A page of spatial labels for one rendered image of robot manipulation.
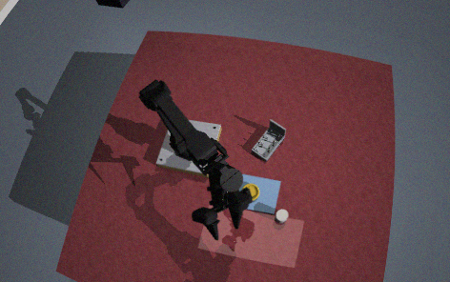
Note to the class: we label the light blue flat mat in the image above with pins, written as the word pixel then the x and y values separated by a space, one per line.
pixel 268 192

